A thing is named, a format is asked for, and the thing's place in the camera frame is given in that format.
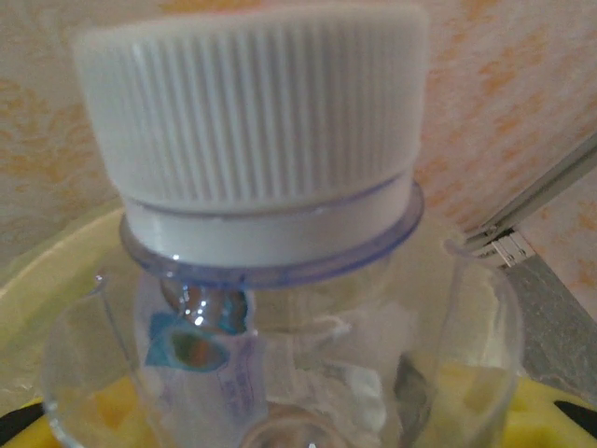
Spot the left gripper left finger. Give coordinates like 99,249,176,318
0,396,52,448

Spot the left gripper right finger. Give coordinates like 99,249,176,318
507,377,597,448

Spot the blue tinted bottle white cap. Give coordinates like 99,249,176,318
39,0,523,448

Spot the aluminium frame post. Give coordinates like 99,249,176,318
459,137,597,270

